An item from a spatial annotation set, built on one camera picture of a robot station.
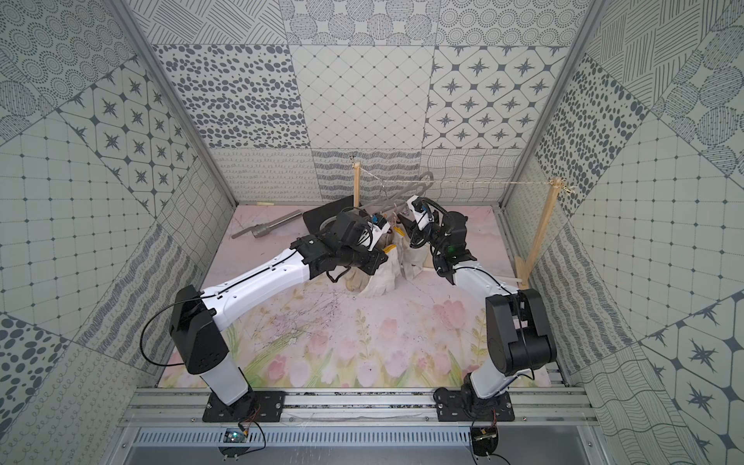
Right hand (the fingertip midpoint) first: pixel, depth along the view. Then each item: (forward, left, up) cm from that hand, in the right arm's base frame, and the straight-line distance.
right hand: (406, 212), depth 86 cm
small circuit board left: (-54, +44, -26) cm, 74 cm away
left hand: (-18, +3, -1) cm, 18 cm away
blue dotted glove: (-17, +6, -11) cm, 21 cm away
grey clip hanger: (+3, -3, +7) cm, 8 cm away
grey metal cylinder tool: (+10, +54, -20) cm, 59 cm away
